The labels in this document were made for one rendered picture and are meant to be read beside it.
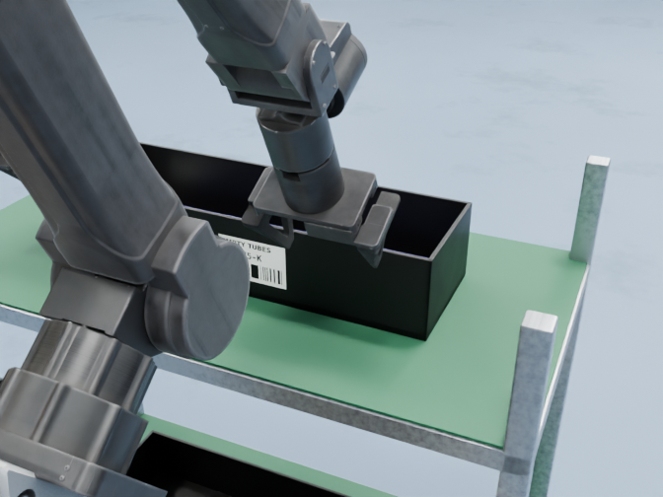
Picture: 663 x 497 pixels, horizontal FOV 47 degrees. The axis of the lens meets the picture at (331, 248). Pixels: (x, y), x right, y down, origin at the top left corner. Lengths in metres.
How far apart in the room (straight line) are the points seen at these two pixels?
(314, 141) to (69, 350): 0.28
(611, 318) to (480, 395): 2.00
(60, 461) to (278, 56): 0.29
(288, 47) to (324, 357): 0.45
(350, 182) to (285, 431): 1.58
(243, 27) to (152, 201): 0.14
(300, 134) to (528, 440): 0.38
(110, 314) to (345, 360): 0.49
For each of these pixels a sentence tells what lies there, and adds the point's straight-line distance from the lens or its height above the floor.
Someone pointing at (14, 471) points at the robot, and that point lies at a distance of 0.42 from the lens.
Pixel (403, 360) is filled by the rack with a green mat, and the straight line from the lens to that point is 0.91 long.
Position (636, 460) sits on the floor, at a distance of 2.30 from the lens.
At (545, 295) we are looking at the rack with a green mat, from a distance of 1.06.
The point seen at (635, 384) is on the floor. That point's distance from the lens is 2.56.
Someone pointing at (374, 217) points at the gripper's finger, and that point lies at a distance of 0.71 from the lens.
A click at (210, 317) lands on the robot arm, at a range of 0.48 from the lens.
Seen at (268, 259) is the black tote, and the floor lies 1.01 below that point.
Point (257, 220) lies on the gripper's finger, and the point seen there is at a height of 1.16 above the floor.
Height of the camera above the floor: 1.50
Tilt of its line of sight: 29 degrees down
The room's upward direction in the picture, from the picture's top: straight up
